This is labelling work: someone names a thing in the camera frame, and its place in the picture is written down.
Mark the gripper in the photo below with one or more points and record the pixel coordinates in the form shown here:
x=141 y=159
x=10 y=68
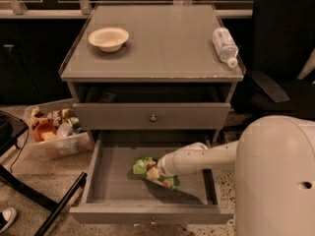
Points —
x=164 y=167

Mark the grey drawer cabinet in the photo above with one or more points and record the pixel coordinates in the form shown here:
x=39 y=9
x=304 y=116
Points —
x=168 y=58

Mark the green rice chip bag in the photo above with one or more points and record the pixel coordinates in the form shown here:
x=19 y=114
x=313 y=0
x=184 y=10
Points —
x=145 y=163

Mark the closed grey upper drawer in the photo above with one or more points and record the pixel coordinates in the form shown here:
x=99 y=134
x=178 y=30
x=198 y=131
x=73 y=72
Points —
x=136 y=116

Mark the white paper bowl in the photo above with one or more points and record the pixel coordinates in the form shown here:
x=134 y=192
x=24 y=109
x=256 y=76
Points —
x=108 y=39

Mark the clear plastic storage bin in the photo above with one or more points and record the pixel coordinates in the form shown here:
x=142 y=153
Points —
x=71 y=138

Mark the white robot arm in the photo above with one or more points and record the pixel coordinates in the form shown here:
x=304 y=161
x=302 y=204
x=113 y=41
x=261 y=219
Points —
x=274 y=161

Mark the white sneaker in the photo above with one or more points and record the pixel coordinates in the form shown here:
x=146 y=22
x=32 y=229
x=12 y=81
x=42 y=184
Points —
x=7 y=217

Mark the snack package in bin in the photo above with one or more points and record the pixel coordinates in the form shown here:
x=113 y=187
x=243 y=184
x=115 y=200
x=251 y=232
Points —
x=55 y=117

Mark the clear plastic water bottle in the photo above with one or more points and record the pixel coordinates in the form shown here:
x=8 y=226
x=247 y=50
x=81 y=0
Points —
x=225 y=47

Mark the round metal lower knob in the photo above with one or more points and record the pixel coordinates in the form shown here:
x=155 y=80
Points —
x=153 y=222

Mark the black office chair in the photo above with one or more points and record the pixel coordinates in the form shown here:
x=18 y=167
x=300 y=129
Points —
x=282 y=42

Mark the open grey middle drawer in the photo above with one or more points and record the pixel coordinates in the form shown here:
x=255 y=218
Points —
x=114 y=195

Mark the orange bowl in bin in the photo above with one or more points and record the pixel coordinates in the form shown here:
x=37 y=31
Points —
x=44 y=131

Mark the round metal knob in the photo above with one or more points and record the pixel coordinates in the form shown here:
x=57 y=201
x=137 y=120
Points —
x=153 y=118
x=153 y=222

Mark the round metal upper knob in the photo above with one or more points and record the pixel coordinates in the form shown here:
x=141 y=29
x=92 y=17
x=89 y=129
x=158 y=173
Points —
x=153 y=118

